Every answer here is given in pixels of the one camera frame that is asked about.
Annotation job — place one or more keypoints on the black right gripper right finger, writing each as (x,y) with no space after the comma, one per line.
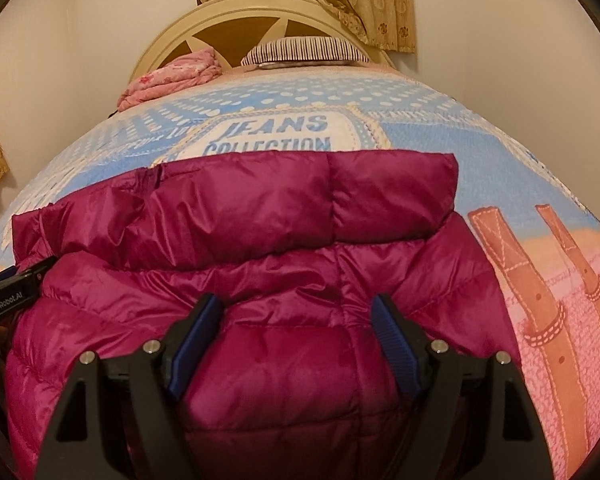
(468,418)

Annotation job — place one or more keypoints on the blue pink printed bedspread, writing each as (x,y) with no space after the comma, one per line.
(542,242)

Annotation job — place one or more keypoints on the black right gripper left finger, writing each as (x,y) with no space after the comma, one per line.
(117,418)

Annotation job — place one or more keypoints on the cream arched wooden headboard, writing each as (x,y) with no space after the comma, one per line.
(234,27)

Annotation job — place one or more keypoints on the folded pink floral blanket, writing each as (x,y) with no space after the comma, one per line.
(186,71)

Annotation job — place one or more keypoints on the striped pillow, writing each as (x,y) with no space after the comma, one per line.
(300,49)

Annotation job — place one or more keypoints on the magenta puffer jacket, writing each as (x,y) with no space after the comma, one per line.
(296,245)

